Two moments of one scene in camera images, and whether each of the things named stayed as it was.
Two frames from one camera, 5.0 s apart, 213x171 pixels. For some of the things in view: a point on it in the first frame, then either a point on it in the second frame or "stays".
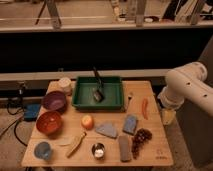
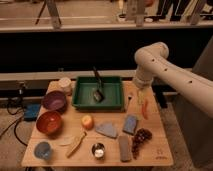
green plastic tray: (98, 93) stays
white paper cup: (65, 84) stays
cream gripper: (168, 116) to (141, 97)
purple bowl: (54, 101) stays
